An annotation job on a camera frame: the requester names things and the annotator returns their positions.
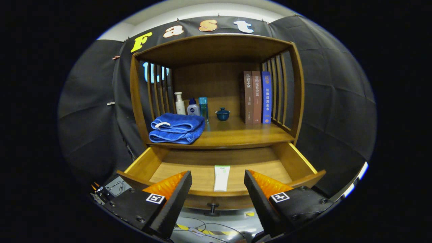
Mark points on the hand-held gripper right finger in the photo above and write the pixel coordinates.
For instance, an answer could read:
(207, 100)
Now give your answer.
(261, 202)

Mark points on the blue book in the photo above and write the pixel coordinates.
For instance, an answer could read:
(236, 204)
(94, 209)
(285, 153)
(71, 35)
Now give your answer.
(266, 101)

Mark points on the white green-capped tube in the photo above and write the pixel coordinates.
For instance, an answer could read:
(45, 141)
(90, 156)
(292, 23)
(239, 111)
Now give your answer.
(221, 179)

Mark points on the blue folded towel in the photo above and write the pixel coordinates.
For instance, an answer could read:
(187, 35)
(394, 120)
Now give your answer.
(175, 130)

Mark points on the blue lidded teacup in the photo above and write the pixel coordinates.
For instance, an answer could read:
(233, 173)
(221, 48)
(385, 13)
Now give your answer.
(222, 115)

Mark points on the yellow black striped floor tape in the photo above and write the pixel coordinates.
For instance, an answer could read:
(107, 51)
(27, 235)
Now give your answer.
(216, 232)

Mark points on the white pump bottle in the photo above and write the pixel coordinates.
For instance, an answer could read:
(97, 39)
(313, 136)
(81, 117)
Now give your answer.
(180, 107)

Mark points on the small yellow tape piece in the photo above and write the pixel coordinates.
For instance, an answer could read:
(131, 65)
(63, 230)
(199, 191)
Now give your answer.
(250, 213)

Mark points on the wooden countertop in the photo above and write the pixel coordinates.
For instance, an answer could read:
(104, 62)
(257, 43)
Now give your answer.
(236, 131)

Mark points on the reddish brown book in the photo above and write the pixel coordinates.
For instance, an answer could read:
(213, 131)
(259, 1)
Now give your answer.
(257, 101)

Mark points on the white bottle with blue cap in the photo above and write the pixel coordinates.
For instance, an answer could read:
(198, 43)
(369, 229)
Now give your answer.
(193, 109)

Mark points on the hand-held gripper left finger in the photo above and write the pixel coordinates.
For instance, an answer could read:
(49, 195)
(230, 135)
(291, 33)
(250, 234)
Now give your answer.
(173, 202)

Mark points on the clear bottle with teal cap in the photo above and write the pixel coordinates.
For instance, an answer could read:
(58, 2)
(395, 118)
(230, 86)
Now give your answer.
(203, 108)

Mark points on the wooden cabinet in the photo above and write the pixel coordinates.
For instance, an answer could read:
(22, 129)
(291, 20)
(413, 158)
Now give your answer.
(216, 81)

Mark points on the dark brown book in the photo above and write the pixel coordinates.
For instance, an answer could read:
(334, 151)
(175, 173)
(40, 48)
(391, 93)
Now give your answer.
(248, 98)

